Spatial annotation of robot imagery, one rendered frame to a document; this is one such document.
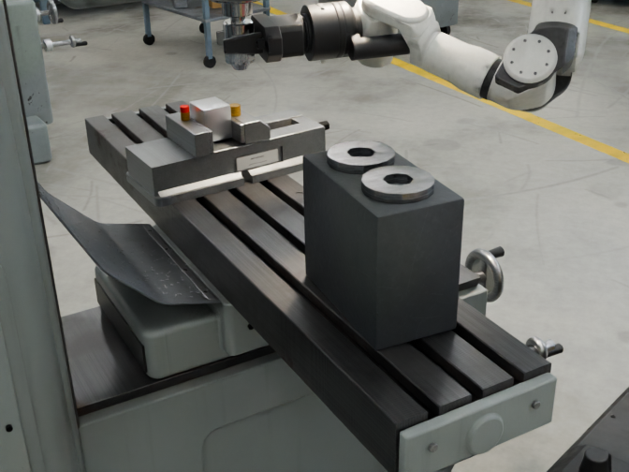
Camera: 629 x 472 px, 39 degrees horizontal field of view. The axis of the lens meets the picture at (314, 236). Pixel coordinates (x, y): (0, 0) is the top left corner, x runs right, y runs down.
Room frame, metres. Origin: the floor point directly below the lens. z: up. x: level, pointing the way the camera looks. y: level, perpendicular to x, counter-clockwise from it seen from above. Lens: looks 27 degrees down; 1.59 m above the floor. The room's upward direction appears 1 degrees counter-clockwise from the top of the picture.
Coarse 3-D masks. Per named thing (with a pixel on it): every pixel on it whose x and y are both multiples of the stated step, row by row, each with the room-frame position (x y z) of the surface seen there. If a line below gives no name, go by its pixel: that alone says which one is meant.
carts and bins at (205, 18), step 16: (160, 0) 6.08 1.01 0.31; (176, 0) 5.82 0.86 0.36; (192, 0) 6.06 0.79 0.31; (208, 0) 5.52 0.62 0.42; (144, 16) 6.11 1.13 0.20; (192, 16) 5.62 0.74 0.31; (208, 16) 5.52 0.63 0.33; (224, 16) 5.58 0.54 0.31; (208, 32) 5.51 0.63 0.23; (208, 48) 5.51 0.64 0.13; (208, 64) 5.50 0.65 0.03
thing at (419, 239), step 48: (336, 144) 1.12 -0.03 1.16; (384, 144) 1.12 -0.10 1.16; (336, 192) 1.02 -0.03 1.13; (384, 192) 0.96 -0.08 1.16; (432, 192) 0.99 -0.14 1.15; (336, 240) 1.03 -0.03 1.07; (384, 240) 0.93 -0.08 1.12; (432, 240) 0.95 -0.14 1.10; (336, 288) 1.03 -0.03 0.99; (384, 288) 0.93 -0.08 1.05; (432, 288) 0.96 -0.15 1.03; (384, 336) 0.93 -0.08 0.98
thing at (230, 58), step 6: (246, 30) 1.36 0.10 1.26; (252, 30) 1.37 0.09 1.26; (228, 36) 1.36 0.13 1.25; (234, 36) 1.36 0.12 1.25; (228, 54) 1.36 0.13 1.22; (234, 54) 1.36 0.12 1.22; (240, 54) 1.36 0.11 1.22; (246, 54) 1.36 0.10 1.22; (252, 54) 1.37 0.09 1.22; (228, 60) 1.36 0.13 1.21; (234, 60) 1.36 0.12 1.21; (240, 60) 1.36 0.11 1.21; (246, 60) 1.36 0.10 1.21; (252, 60) 1.37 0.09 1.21
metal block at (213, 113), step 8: (192, 104) 1.50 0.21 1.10; (200, 104) 1.50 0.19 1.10; (208, 104) 1.50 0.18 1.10; (216, 104) 1.50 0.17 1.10; (224, 104) 1.50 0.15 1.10; (192, 112) 1.51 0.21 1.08; (200, 112) 1.47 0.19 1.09; (208, 112) 1.47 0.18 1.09; (216, 112) 1.48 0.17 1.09; (224, 112) 1.48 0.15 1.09; (200, 120) 1.48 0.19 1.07; (208, 120) 1.47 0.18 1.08; (216, 120) 1.48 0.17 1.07; (224, 120) 1.48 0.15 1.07; (216, 128) 1.48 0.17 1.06; (224, 128) 1.48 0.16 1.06; (216, 136) 1.47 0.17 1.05; (224, 136) 1.48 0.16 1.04
